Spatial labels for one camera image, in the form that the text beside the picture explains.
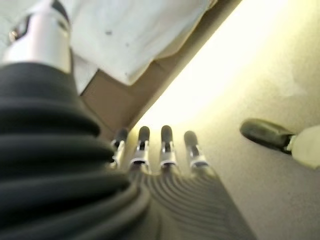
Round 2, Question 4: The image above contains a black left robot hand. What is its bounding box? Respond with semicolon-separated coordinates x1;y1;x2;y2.
0;0;258;240

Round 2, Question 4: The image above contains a white duvet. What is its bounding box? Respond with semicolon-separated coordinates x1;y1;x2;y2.
0;0;218;96

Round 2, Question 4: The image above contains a silver left robot leg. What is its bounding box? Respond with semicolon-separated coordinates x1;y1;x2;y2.
239;118;320;171

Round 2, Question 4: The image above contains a brown upholstered bed frame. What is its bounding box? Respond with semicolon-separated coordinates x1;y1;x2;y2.
79;0;243;141

